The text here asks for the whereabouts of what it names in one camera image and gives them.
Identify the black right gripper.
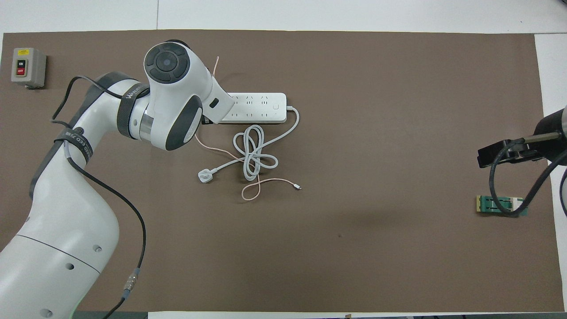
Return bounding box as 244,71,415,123
477,140,542,169

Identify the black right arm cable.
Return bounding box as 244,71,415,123
489,132,567,218

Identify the white power cord with plug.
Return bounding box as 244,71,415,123
198,105,300,184

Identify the brown table mat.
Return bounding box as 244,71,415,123
0,30,565,313

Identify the thin pink charger cable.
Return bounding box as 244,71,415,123
194,56,303,201

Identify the green circuit board connector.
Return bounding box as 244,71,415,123
476,195,529,217

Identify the white power strip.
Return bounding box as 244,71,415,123
220,92,287,124

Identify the grey on-off switch box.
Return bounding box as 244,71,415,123
11,47,47,88

